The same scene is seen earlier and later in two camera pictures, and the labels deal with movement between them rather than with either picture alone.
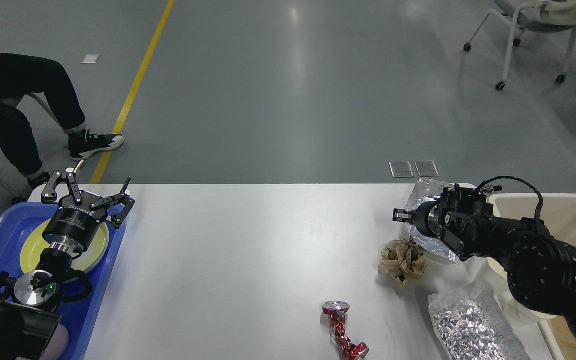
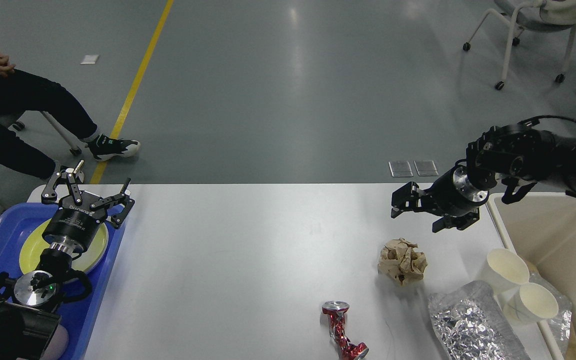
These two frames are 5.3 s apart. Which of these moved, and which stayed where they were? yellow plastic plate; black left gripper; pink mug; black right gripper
Moved: black right gripper
Stayed: pink mug; yellow plastic plate; black left gripper
